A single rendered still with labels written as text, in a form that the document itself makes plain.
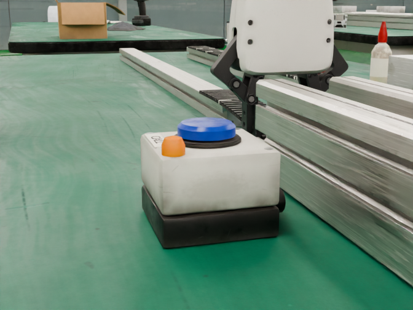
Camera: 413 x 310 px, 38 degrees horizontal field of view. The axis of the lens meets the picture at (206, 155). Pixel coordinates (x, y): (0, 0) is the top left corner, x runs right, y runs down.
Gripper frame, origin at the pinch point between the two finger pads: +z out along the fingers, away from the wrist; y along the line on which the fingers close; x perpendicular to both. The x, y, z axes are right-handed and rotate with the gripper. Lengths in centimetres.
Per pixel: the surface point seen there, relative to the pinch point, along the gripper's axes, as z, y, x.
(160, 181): -1.4, 17.1, 22.0
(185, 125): -4.2, 14.7, 18.9
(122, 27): 1, -24, -281
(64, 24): -3, 11, -205
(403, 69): -5.1, -14.0, 0.5
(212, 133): -3.9, 13.2, 20.3
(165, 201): -0.1, 16.8, 22.3
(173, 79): 0.4, 1.9, -41.9
